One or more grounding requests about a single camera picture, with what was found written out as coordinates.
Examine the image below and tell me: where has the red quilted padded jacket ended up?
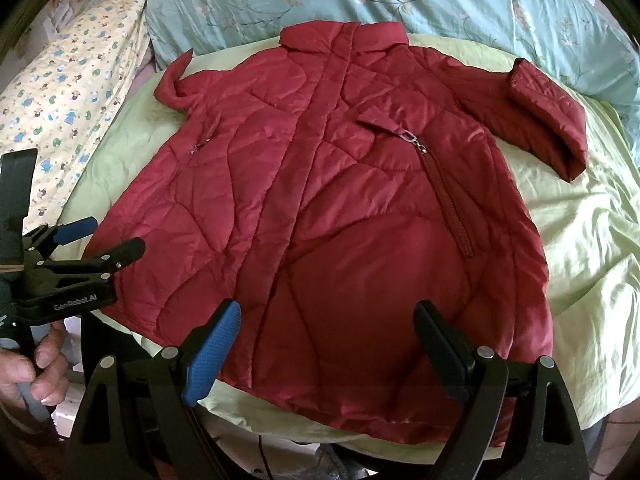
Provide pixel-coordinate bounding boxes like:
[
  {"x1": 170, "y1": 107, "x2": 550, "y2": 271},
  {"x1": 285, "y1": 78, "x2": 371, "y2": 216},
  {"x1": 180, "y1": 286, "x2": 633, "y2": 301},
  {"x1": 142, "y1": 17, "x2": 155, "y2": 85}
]
[{"x1": 87, "y1": 21, "x2": 587, "y2": 444}]

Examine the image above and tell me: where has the teal floral duvet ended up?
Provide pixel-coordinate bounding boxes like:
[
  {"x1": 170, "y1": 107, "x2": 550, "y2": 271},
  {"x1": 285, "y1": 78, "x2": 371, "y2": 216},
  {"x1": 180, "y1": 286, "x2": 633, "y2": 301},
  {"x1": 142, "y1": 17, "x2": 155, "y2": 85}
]
[{"x1": 146, "y1": 0, "x2": 639, "y2": 153}]

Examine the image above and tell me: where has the person's left hand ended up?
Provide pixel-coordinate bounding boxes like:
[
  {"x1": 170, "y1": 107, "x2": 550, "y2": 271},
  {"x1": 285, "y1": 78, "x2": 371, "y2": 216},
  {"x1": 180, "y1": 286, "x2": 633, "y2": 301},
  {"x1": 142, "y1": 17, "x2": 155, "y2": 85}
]
[{"x1": 1, "y1": 321, "x2": 68, "y2": 425}]

